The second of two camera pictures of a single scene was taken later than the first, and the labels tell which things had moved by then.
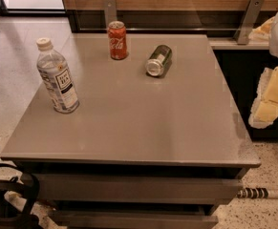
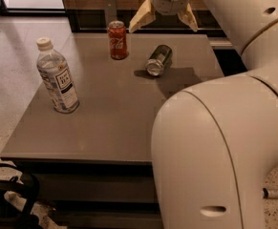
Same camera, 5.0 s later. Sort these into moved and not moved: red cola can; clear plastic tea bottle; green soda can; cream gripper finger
Moved: cream gripper finger
Not moved: clear plastic tea bottle; green soda can; red cola can
